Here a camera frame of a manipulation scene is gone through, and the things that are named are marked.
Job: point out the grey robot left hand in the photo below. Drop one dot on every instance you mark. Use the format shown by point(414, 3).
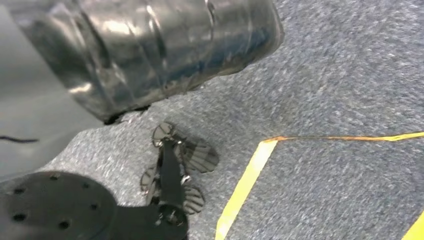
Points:
point(149, 49)

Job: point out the yellow floor tape square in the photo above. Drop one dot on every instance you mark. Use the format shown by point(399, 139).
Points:
point(245, 185)

